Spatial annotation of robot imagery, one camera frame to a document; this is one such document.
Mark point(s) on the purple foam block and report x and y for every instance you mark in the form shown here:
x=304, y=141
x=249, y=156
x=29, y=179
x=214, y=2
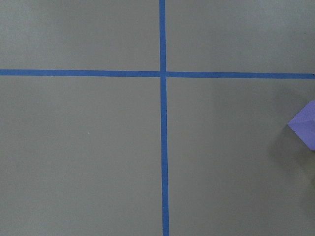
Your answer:
x=303, y=124

